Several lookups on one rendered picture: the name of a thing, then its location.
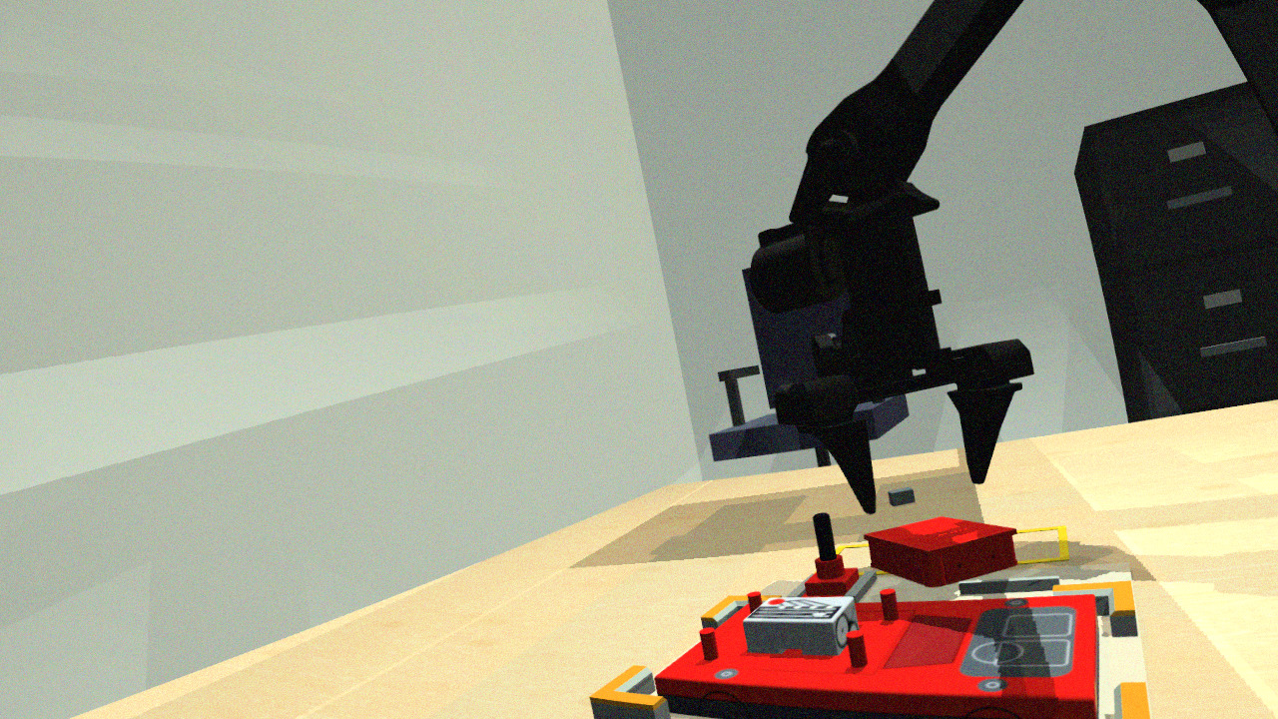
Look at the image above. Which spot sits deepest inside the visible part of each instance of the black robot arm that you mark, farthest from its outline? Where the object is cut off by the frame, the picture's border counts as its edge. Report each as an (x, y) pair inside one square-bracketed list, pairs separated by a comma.
[(870, 143)]

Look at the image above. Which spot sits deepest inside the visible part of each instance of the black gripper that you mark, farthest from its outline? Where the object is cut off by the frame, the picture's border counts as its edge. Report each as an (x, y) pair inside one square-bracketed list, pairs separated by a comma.
[(897, 333)]

